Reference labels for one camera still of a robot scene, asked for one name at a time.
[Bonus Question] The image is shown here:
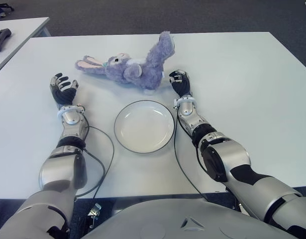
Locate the white plate black rim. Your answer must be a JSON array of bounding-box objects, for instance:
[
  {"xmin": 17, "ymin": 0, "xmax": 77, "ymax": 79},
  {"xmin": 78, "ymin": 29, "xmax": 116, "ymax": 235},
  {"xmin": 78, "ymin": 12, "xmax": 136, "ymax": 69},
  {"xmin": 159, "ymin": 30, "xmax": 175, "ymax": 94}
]
[{"xmin": 113, "ymin": 100, "xmax": 175, "ymax": 154}]

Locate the white neighbouring table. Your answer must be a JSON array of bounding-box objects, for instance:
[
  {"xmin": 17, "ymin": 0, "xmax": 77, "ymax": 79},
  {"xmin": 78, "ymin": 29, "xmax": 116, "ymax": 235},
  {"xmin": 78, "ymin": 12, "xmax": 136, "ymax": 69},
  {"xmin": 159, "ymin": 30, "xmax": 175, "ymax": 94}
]
[{"xmin": 0, "ymin": 16, "xmax": 50, "ymax": 75}]

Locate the black handheld device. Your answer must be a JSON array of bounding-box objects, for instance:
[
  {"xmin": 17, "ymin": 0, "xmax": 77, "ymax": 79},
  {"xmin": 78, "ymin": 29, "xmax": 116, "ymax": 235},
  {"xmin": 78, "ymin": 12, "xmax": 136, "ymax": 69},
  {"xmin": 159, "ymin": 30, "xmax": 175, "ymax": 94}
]
[{"xmin": 0, "ymin": 28, "xmax": 12, "ymax": 53}]

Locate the metal clamp bracket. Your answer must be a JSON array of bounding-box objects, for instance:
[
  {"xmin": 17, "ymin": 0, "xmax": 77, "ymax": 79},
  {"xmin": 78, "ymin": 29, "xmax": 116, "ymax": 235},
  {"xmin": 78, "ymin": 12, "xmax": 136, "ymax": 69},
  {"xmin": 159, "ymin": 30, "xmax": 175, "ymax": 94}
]
[{"xmin": 89, "ymin": 203, "xmax": 102, "ymax": 218}]

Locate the grey robot torso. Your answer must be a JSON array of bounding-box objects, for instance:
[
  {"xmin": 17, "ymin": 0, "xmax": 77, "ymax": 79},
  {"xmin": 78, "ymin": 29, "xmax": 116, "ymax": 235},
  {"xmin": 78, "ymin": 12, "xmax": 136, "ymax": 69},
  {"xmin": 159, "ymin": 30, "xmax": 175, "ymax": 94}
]
[{"xmin": 80, "ymin": 198, "xmax": 300, "ymax": 239}]

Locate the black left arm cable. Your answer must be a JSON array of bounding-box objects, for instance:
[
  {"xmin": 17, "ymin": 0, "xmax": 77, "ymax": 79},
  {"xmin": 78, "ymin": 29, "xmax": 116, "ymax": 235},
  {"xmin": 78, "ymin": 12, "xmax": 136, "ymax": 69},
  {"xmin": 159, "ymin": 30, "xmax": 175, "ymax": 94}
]
[{"xmin": 74, "ymin": 109, "xmax": 115, "ymax": 200}]

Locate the purple plush bunny doll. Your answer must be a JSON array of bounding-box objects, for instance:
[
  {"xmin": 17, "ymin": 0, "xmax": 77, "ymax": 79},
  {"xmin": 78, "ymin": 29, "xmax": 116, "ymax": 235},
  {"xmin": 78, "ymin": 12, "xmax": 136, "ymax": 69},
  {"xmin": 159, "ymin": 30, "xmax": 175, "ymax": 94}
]
[{"xmin": 75, "ymin": 30, "xmax": 176, "ymax": 96}]

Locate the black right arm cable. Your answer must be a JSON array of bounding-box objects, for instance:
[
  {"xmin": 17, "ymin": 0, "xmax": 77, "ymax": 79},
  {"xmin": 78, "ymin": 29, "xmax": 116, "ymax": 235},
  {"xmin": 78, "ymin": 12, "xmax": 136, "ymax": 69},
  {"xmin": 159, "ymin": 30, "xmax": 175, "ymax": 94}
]
[{"xmin": 173, "ymin": 106, "xmax": 210, "ymax": 201}]

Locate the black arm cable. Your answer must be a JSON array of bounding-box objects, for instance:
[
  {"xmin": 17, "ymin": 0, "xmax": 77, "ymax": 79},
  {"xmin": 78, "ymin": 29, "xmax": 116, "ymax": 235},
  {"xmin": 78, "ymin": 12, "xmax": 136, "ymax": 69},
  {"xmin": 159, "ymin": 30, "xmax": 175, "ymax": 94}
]
[
  {"xmin": 173, "ymin": 106, "xmax": 210, "ymax": 201},
  {"xmin": 74, "ymin": 109, "xmax": 115, "ymax": 200}
]

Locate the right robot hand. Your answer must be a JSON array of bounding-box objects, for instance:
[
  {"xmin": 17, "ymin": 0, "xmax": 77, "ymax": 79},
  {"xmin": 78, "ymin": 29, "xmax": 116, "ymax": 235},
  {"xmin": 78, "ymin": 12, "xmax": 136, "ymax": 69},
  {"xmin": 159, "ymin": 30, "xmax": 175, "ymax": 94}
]
[{"xmin": 169, "ymin": 69, "xmax": 194, "ymax": 98}]

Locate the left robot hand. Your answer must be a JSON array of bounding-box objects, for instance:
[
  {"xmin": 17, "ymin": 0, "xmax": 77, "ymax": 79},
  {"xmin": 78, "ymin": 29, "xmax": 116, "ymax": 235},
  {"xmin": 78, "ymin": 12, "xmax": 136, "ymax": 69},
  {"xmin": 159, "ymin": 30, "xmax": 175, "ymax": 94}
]
[{"xmin": 49, "ymin": 73, "xmax": 79, "ymax": 109}]

